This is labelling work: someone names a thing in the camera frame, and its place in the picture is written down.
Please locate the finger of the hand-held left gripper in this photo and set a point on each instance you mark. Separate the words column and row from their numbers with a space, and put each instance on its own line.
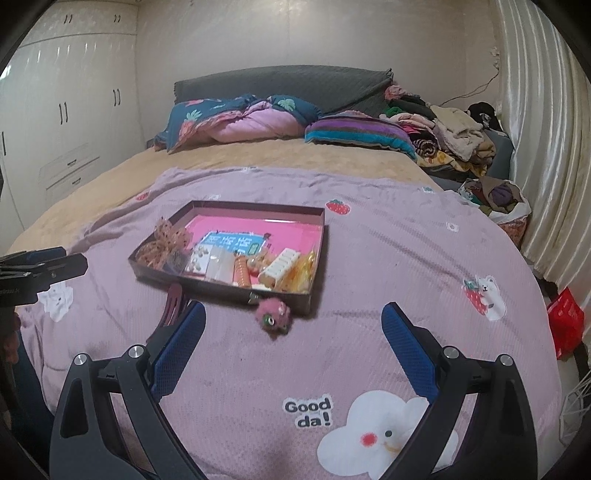
column 46, row 254
column 64, row 270

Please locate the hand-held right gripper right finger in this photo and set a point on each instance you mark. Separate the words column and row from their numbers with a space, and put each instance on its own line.
column 411, row 355

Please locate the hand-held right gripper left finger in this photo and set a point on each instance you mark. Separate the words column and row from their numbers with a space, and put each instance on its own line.
column 182, row 350

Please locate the maroon hair claw clip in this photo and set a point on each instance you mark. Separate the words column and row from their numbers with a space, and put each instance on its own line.
column 173, row 300

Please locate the dark cardboard box pink inside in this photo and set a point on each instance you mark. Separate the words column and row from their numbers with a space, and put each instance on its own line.
column 207, row 287

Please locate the small earring card bag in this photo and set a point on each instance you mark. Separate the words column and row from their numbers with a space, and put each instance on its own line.
column 201, row 261

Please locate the clear bag beige flower clip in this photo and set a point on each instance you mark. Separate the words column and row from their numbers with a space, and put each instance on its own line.
column 258, row 266

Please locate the clear bag of yellow hairbands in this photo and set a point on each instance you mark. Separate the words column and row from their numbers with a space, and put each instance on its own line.
column 300, row 274

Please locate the person's left forearm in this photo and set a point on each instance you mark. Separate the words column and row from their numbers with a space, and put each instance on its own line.
column 27, row 392

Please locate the pink fluffy hair clip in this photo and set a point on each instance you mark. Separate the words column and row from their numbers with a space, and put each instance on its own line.
column 272, row 314

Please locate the polka dot mesh bow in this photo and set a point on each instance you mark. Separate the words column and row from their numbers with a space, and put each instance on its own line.
column 161, row 240

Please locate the pink printed blanket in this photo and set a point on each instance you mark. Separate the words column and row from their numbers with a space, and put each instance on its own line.
column 392, row 240

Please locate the blue printed card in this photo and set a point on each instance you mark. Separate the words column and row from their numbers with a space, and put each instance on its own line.
column 226, row 241

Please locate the white hair comb clip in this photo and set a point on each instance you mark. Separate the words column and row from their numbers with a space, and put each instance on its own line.
column 284, row 263

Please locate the white wardrobe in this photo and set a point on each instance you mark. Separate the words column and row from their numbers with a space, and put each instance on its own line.
column 69, row 115

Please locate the red plastic bag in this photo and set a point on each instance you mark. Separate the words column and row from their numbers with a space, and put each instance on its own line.
column 565, row 323

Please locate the bag of clothes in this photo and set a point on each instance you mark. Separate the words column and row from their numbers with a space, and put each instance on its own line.
column 498, row 196

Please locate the grey cushion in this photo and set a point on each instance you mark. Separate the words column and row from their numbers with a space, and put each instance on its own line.
column 501, row 152

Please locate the pile of clothes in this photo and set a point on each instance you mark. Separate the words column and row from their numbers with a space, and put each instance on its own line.
column 452, row 134

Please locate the purple striped pillow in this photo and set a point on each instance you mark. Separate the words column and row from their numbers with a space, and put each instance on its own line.
column 360, row 131

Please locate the blue and pink floral quilt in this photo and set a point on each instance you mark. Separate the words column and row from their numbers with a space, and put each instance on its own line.
column 249, row 122

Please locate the black cap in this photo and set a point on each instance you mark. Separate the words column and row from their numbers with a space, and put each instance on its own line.
column 482, row 110

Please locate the cream curtain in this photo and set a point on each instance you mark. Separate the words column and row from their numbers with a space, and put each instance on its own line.
column 545, row 138

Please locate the grey headboard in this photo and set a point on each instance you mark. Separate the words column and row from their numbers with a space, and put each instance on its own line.
column 300, row 83

